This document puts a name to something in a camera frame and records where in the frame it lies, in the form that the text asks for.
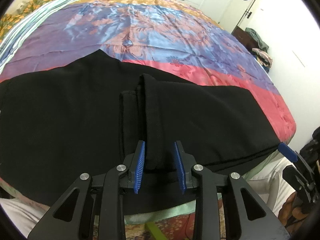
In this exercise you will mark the dark wooden nightstand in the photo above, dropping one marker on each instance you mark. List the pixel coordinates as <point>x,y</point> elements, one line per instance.
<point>241,36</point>

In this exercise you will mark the person's left leg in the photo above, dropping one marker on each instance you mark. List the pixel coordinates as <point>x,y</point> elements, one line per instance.
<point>20,212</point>

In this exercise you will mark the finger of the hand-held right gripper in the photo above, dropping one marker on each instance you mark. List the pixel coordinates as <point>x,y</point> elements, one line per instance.
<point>287,151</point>

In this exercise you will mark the person's right leg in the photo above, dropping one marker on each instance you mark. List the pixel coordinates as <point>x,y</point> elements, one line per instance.
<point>270,180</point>

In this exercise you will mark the person's leg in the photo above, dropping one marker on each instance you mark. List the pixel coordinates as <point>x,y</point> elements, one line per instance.
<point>20,212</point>
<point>270,180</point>

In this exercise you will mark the mustard floral quilt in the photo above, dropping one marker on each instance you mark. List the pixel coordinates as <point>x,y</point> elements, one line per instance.
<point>37,0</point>

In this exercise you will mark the striped bed sheet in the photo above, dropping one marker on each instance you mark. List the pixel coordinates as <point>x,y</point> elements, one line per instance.
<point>32,20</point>

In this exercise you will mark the green floor item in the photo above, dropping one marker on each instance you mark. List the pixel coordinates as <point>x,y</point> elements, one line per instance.
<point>156,231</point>

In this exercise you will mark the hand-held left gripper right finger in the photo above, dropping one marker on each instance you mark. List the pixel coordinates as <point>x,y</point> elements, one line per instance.
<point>180,167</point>

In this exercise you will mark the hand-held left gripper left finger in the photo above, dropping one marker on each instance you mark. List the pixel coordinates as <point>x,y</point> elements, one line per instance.
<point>140,167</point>

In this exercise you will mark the dark brown object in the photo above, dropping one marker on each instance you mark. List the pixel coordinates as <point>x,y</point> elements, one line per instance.
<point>291,211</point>

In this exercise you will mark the white door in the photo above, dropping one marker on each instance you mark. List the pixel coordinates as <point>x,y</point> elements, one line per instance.
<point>235,10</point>

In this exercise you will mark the black pants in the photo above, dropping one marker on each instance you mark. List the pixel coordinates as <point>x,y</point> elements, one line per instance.
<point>75,117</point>

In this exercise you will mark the pile of mixed clothes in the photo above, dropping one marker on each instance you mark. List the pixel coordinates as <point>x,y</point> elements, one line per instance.
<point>263,57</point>

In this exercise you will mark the grey-green garment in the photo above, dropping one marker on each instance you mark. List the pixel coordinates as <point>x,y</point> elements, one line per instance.
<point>257,40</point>

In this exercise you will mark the colourful floral blanket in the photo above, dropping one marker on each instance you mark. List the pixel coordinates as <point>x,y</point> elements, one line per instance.
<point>162,37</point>

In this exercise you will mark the patterned rug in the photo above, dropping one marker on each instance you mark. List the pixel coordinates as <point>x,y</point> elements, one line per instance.
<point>175,227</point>

